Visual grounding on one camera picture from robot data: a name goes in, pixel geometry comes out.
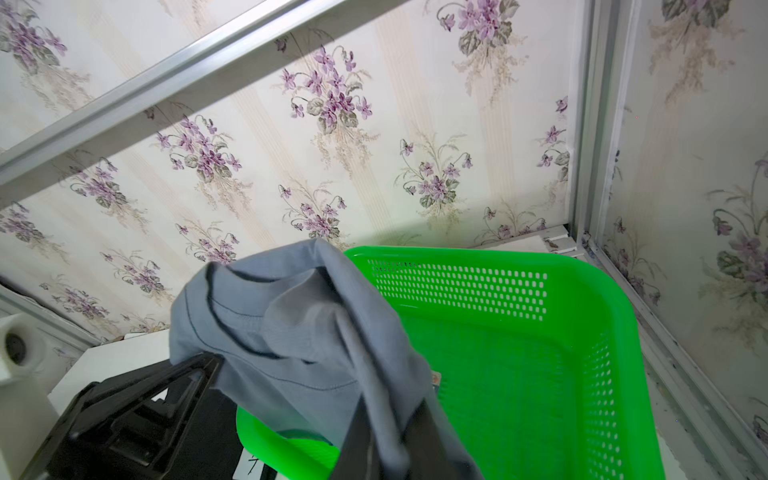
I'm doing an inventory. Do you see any green plastic basket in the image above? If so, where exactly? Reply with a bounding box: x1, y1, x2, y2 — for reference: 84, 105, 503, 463
235, 244, 667, 480

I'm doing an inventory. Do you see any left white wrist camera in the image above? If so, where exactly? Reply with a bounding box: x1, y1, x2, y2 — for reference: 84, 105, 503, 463
1, 313, 58, 479

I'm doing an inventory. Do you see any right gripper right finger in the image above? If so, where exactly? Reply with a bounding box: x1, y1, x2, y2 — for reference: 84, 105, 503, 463
403, 401, 459, 480

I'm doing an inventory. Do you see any grey t-shirt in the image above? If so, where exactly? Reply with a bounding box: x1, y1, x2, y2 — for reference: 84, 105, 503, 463
170, 240, 481, 479

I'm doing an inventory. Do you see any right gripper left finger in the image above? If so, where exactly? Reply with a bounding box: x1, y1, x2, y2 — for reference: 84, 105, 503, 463
328, 397, 383, 480

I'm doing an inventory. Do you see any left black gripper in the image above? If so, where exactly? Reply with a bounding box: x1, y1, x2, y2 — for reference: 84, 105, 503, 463
21, 353, 240, 479

